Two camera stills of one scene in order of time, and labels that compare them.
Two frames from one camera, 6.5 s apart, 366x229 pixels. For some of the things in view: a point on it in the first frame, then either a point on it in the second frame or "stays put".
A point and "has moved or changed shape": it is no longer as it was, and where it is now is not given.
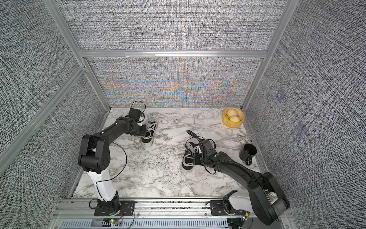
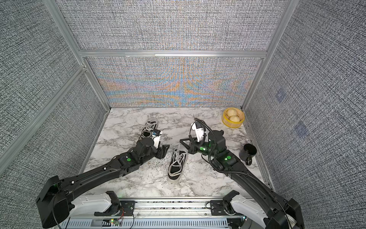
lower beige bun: [234, 118] stays put
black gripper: [135, 113] → [156, 134]
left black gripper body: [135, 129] → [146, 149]
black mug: [247, 152] stays put
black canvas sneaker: [192, 147] has moved or changed shape
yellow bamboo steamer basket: [233, 118] stays put
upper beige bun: [231, 112] stays put
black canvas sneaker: [151, 126] stays put
